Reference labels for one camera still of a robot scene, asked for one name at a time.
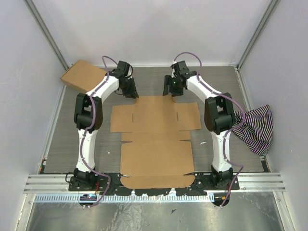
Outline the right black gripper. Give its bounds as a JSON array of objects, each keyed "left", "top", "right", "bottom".
[{"left": 164, "top": 75, "right": 184, "bottom": 97}]

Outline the brown cardboard box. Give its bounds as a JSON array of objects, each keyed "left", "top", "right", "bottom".
[
  {"left": 60, "top": 60, "right": 107, "bottom": 93},
  {"left": 110, "top": 96, "right": 201, "bottom": 177}
]

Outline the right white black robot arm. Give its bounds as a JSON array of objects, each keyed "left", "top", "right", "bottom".
[{"left": 163, "top": 71, "right": 235, "bottom": 190}]

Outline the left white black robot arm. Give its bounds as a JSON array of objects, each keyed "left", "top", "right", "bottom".
[{"left": 70, "top": 64, "right": 138, "bottom": 191}]

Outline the folded brown cardboard box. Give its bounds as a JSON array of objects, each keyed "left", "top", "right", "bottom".
[{"left": 60, "top": 60, "right": 107, "bottom": 93}]

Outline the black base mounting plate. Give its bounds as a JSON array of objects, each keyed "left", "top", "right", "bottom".
[{"left": 68, "top": 172, "right": 239, "bottom": 196}]

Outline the striped purple white cloth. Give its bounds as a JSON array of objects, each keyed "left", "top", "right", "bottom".
[{"left": 233, "top": 104, "right": 274, "bottom": 156}]

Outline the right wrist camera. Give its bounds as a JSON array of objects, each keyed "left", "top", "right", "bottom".
[{"left": 171, "top": 61, "right": 190, "bottom": 76}]

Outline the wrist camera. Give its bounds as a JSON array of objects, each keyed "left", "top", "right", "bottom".
[
  {"left": 116, "top": 61, "right": 133, "bottom": 78},
  {"left": 171, "top": 61, "right": 190, "bottom": 76}
]

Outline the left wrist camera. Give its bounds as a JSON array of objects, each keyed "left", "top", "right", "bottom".
[{"left": 116, "top": 61, "right": 133, "bottom": 78}]

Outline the slotted white cable duct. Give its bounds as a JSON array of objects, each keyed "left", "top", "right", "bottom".
[{"left": 34, "top": 193, "right": 214, "bottom": 204}]

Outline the right aluminium corner post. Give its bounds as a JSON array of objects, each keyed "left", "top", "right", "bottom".
[{"left": 236, "top": 0, "right": 282, "bottom": 71}]

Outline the aluminium corner post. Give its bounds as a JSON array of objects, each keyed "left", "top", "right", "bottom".
[
  {"left": 24, "top": 0, "right": 69, "bottom": 70},
  {"left": 236, "top": 0, "right": 282, "bottom": 71}
]

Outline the left aluminium corner post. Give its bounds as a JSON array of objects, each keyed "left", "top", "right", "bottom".
[{"left": 24, "top": 0, "right": 69, "bottom": 70}]

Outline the aluminium front rail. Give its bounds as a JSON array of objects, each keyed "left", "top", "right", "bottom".
[{"left": 24, "top": 172, "right": 285, "bottom": 193}]

